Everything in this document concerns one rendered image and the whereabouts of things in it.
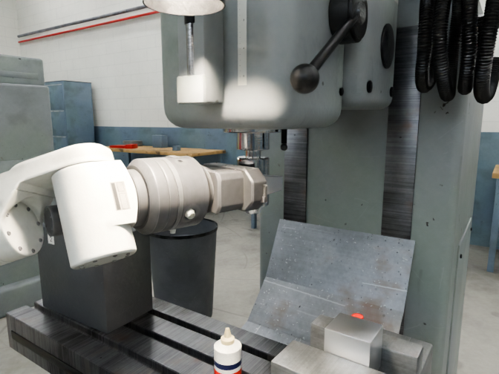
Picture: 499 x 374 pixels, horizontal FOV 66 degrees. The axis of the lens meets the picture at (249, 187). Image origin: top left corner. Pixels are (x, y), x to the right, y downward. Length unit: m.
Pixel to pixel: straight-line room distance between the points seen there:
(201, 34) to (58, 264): 0.60
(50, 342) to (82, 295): 0.10
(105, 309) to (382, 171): 0.62
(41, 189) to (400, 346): 0.48
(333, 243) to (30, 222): 0.64
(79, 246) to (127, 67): 7.06
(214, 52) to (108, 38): 7.45
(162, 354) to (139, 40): 6.70
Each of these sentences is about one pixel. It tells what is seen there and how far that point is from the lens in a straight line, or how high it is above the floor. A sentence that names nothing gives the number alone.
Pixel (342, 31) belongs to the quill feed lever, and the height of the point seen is 1.42.
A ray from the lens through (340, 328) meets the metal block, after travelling 0.54.
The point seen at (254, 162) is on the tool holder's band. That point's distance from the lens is 0.53.
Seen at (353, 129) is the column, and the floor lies 1.30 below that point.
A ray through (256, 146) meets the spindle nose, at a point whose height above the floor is 1.29.
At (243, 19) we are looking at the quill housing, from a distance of 0.47.
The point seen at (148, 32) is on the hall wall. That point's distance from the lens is 7.08.
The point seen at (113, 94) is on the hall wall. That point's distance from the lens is 7.71.
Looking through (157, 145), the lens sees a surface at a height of 0.92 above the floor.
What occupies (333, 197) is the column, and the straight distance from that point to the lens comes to 0.91.
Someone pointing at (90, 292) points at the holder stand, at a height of 0.99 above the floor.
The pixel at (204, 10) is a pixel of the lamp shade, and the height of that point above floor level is 1.42.
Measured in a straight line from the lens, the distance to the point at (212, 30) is 0.46.
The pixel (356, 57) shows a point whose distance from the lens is 0.60.
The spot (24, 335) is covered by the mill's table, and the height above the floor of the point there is 0.89.
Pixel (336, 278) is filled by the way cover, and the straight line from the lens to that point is 0.90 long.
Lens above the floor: 1.32
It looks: 10 degrees down
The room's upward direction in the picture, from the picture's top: straight up
